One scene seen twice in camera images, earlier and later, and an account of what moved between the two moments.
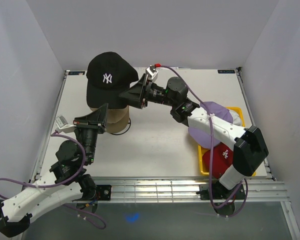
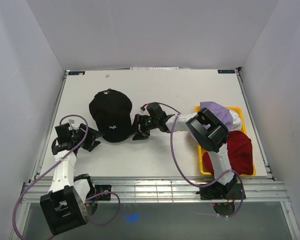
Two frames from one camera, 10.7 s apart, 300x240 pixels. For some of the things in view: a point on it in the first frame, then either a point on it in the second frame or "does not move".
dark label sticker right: (225, 71) does not move
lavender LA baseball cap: (203, 138) does not move
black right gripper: (138, 94) → (137, 120)
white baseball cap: (236, 118) does not move
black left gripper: (96, 119) → (90, 136)
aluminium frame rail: (185, 190) does not move
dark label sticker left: (76, 73) does not move
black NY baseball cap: (109, 75) → (111, 109)
